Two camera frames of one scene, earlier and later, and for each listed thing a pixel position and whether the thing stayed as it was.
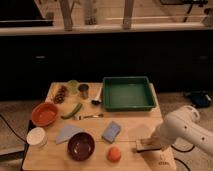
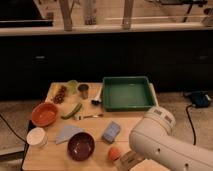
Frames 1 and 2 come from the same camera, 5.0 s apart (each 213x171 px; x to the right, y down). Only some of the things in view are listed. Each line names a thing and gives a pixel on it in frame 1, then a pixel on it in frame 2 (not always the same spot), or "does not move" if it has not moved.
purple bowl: [80, 146] does not move
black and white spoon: [98, 99] does not move
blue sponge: [111, 132] does not move
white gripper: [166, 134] → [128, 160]
